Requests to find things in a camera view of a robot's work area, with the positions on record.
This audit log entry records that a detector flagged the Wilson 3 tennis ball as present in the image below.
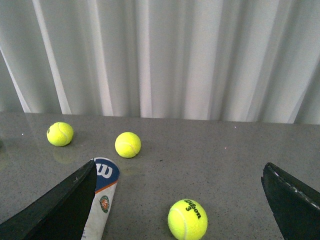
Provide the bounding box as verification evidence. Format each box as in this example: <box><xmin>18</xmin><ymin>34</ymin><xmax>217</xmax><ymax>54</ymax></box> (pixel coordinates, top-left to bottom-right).
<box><xmin>167</xmin><ymin>199</ymin><xmax>208</xmax><ymax>240</ymax></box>

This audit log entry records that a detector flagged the Wilson tennis ball can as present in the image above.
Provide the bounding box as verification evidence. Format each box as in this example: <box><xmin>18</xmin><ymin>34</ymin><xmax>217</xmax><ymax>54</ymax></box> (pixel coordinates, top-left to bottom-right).
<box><xmin>81</xmin><ymin>157</ymin><xmax>120</xmax><ymax>240</ymax></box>

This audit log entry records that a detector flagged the middle tennis ball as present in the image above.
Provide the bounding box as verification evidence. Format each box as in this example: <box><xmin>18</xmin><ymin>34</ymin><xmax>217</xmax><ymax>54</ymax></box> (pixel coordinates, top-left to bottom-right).
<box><xmin>114</xmin><ymin>132</ymin><xmax>142</xmax><ymax>158</ymax></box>

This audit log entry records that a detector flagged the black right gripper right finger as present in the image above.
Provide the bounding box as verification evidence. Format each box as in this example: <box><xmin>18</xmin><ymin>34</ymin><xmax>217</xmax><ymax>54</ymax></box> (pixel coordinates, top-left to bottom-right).
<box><xmin>261</xmin><ymin>162</ymin><xmax>320</xmax><ymax>240</ymax></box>

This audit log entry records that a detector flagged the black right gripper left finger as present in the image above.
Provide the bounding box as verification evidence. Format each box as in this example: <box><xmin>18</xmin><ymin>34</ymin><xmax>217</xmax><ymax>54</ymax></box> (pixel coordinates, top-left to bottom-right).
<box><xmin>0</xmin><ymin>160</ymin><xmax>97</xmax><ymax>240</ymax></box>

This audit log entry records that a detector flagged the white pleated curtain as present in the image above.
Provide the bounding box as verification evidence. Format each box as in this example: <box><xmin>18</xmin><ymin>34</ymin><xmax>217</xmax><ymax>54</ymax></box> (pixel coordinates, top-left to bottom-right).
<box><xmin>0</xmin><ymin>0</ymin><xmax>320</xmax><ymax>124</ymax></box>

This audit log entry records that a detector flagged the far left tennis ball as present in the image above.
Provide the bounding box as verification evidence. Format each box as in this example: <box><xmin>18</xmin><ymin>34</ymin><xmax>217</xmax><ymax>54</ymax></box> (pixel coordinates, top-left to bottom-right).
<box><xmin>46</xmin><ymin>122</ymin><xmax>74</xmax><ymax>147</ymax></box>

